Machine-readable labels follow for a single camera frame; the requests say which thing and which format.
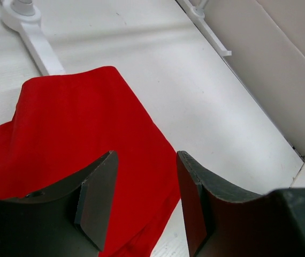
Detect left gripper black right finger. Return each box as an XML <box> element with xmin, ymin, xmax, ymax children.
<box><xmin>177</xmin><ymin>151</ymin><xmax>305</xmax><ymax>256</ymax></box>

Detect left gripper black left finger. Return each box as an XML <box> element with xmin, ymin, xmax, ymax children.
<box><xmin>0</xmin><ymin>151</ymin><xmax>119</xmax><ymax>256</ymax></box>

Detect red trousers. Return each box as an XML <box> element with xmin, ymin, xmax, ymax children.
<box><xmin>0</xmin><ymin>66</ymin><xmax>180</xmax><ymax>256</ymax></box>

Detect white clothes rack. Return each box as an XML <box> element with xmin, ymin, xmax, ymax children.
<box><xmin>0</xmin><ymin>1</ymin><xmax>232</xmax><ymax>76</ymax></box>

